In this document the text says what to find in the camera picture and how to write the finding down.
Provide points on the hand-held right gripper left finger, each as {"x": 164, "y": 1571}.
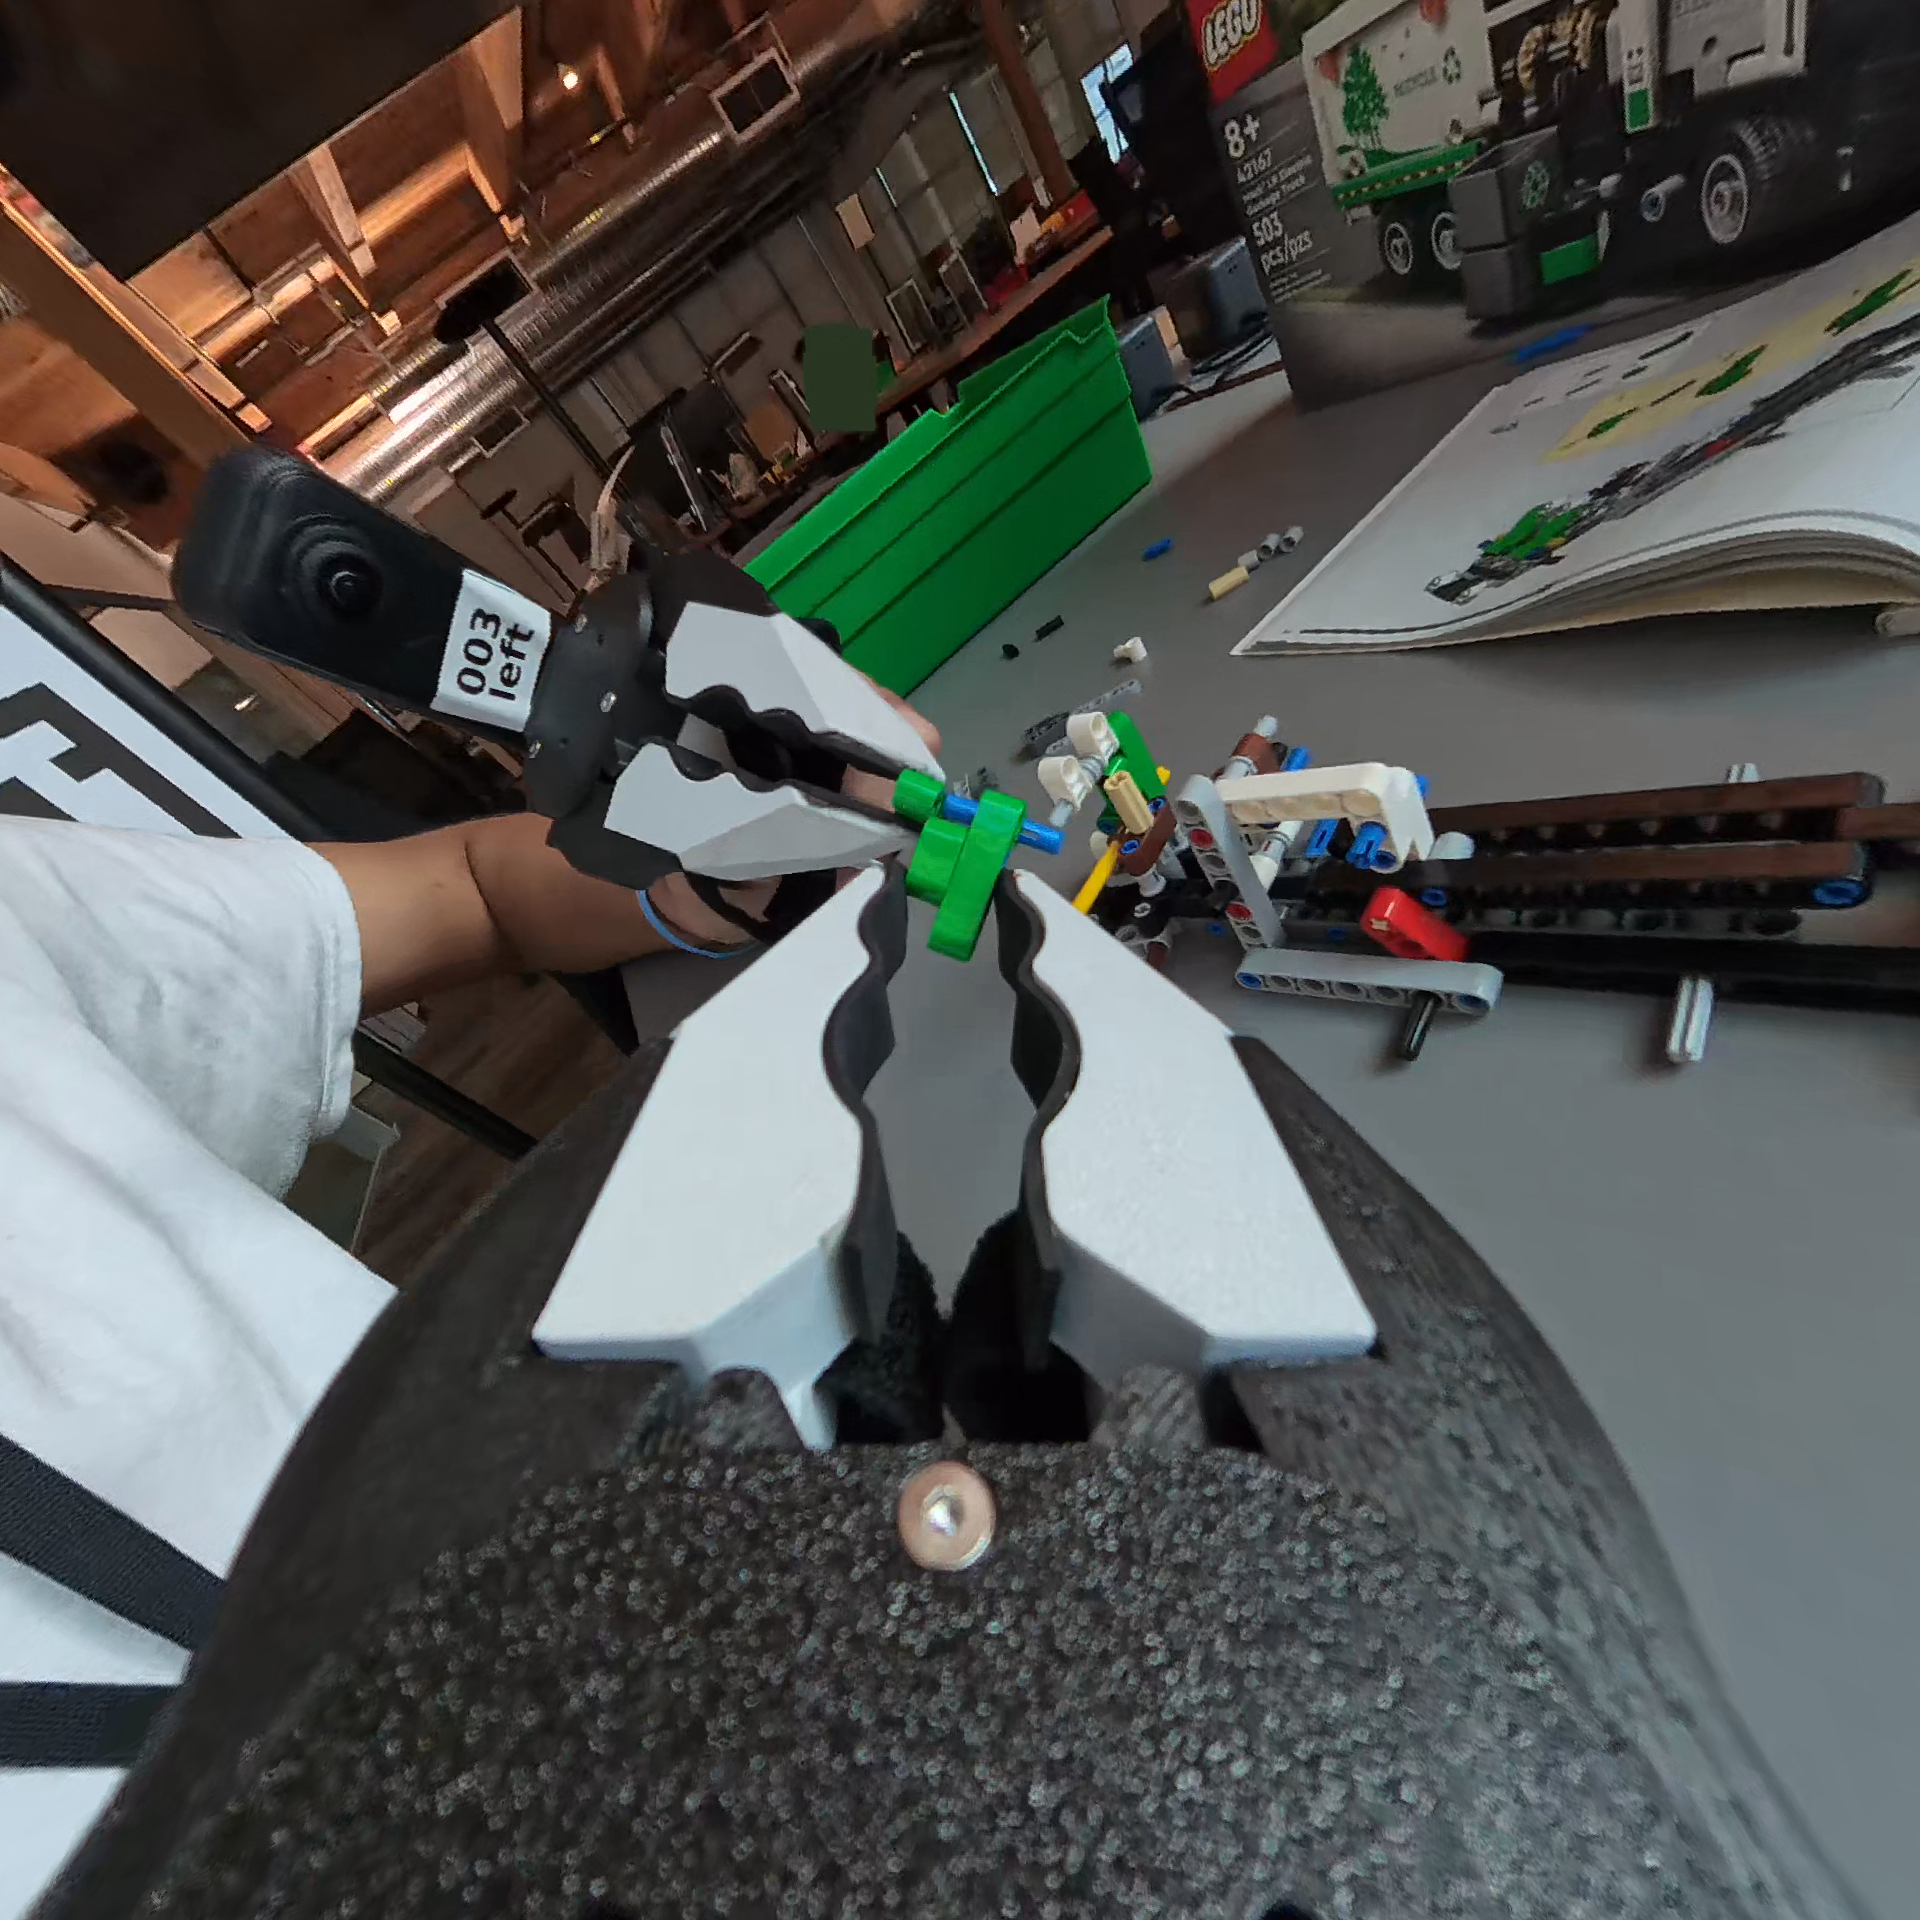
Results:
{"x": 708, "y": 1183}

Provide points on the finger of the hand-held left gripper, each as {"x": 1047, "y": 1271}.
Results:
{"x": 786, "y": 676}
{"x": 737, "y": 824}

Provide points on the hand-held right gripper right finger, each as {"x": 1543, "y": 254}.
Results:
{"x": 1184, "y": 1183}

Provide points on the green lego connector piece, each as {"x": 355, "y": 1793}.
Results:
{"x": 960, "y": 873}

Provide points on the person's left forearm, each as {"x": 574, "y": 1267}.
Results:
{"x": 496, "y": 900}

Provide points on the dark grey lego liftarm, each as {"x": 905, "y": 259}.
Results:
{"x": 1047, "y": 736}

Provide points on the tan lego pin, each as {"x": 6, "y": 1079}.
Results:
{"x": 1231, "y": 582}

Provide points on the lego truck chassis assembly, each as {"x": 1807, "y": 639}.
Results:
{"x": 1578, "y": 888}

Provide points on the grey lego connector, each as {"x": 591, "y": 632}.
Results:
{"x": 1278, "y": 544}

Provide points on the long blue lego piece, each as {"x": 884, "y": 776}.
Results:
{"x": 1556, "y": 351}

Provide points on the lego instruction booklet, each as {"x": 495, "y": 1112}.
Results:
{"x": 1649, "y": 478}

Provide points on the lego set box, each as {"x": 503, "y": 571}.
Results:
{"x": 1578, "y": 226}

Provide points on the person's left hand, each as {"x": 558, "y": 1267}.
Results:
{"x": 911, "y": 729}

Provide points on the blue wristband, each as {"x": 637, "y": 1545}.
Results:
{"x": 676, "y": 937}

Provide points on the green plastic bin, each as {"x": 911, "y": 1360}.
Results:
{"x": 960, "y": 512}

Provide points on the white sign with black pattern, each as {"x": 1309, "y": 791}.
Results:
{"x": 76, "y": 752}

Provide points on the small grey device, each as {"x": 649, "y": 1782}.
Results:
{"x": 1151, "y": 363}

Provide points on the large grey device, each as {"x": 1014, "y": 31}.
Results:
{"x": 1231, "y": 298}

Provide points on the black metal frame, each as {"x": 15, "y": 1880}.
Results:
{"x": 448, "y": 1104}

